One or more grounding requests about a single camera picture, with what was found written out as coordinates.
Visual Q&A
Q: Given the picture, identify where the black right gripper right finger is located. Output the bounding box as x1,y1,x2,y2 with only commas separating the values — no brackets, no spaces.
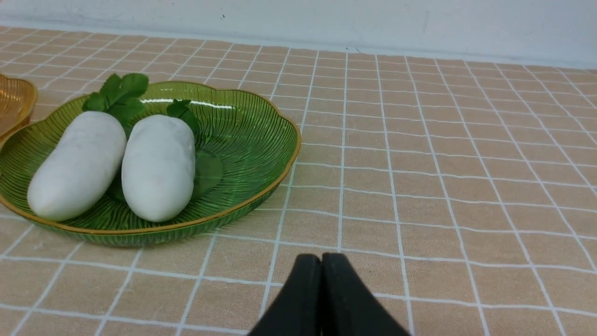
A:
320,253,410,336

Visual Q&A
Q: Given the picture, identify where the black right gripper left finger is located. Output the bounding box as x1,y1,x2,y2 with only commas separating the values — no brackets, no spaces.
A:
249,254,322,336

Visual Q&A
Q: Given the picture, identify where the white radish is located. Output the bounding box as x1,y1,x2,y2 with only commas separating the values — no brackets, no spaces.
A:
121,100,198,223
27,72,150,222

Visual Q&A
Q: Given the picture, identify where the beige checkered tablecloth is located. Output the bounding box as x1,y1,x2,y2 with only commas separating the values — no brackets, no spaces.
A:
1,26,597,336

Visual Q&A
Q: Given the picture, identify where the green ribbed plastic plate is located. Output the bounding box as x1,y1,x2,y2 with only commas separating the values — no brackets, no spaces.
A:
0,81,301,247

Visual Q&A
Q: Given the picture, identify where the amber ribbed plastic plate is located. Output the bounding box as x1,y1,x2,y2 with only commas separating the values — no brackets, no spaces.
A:
0,74,38,145

